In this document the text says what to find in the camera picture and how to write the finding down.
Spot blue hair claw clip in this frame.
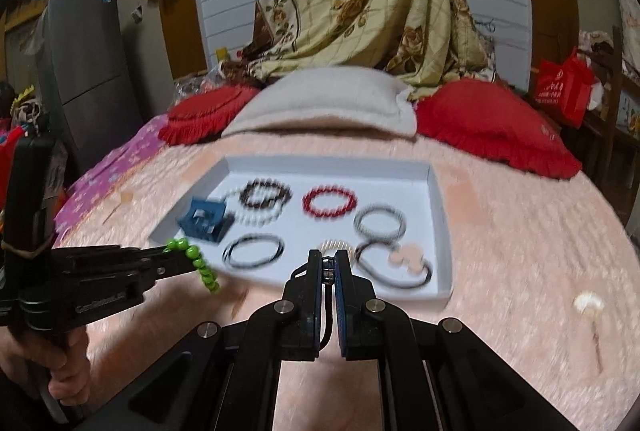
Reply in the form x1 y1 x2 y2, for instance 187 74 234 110
177 196 234 243

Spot yellow-green spiral hair tie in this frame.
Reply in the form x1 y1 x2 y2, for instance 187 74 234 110
319 238 359 262

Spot white topped hairpin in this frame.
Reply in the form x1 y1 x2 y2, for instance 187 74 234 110
572 291 607 373

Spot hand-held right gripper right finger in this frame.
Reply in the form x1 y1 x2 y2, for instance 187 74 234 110
334 249 571 431

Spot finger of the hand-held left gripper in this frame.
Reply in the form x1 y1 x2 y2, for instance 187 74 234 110
59 246 175 263
131 255 199 288

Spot black hair tie metal bead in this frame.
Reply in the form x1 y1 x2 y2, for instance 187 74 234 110
289 255 337 355

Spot red bead bracelet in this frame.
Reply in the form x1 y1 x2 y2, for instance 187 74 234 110
301 184 360 217

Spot blue white braided hair tie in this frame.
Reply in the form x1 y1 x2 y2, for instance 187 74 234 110
352 204 407 240

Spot red fringed pillow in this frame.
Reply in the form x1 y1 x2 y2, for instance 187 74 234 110
158 83 262 147
413 78 584 180

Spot green bead bracelet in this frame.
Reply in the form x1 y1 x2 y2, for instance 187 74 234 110
165 236 222 296

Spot white shallow cardboard box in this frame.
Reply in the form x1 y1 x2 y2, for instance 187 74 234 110
148 156 455 303

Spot white bead necklace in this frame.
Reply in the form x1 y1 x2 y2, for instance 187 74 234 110
222 188 289 227

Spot pink quilted bedspread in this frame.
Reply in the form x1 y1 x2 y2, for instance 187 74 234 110
50 131 640 431

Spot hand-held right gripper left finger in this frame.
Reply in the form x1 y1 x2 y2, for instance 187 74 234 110
85 249 322 431

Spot purple floral sheet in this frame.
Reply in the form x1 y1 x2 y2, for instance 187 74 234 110
52 113 171 233

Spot black hair tie beige discs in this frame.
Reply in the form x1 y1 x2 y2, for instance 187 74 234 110
353 238 434 290

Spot red shopping bag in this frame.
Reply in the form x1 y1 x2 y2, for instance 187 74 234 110
532 48 596 128

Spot person's left hand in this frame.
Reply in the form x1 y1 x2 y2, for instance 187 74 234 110
0 325 92 408

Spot white pillow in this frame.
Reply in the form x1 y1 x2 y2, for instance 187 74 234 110
219 64 419 140

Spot plain black hair tie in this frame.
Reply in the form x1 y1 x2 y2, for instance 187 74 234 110
221 233 286 270

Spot grey refrigerator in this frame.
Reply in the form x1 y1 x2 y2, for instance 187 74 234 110
37 0 132 173

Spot brown bead bracelet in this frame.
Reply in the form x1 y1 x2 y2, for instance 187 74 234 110
238 178 292 208

